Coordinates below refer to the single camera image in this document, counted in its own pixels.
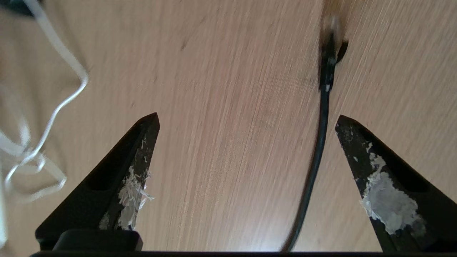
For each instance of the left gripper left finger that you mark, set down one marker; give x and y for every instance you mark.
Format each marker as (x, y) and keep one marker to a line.
(107, 185)

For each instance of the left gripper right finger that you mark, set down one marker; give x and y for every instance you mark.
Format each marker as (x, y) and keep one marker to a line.
(410, 207)

